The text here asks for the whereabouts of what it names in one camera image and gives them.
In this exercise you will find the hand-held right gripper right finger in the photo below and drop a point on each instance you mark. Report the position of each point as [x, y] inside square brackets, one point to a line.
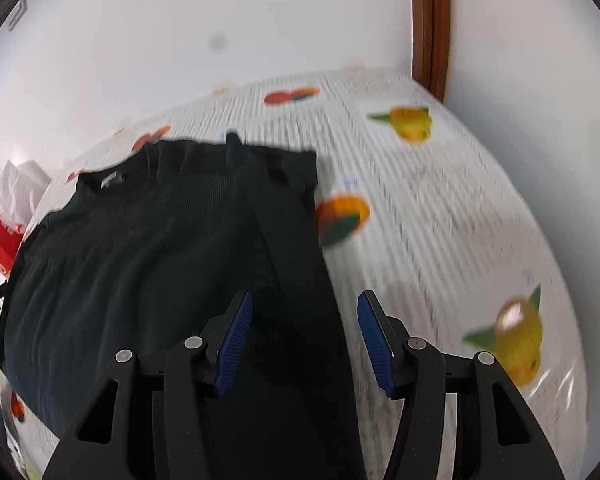
[375, 345]

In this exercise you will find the brown wooden door frame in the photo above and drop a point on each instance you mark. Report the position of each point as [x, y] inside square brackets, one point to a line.
[430, 25]

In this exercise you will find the red paper shopping bag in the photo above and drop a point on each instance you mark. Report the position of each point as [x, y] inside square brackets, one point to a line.
[0, 245]

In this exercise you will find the white plastic bag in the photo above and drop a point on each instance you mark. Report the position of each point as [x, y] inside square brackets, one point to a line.
[17, 190]

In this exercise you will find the white wall light switch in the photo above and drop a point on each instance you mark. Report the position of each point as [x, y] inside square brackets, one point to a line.
[16, 16]

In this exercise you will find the fruit-printed tablecloth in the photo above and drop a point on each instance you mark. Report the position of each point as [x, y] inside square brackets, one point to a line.
[440, 220]

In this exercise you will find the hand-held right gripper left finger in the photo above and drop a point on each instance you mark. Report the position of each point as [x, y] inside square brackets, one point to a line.
[235, 345]

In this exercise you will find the black long-sleeve sweatshirt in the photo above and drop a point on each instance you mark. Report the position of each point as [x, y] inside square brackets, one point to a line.
[155, 260]

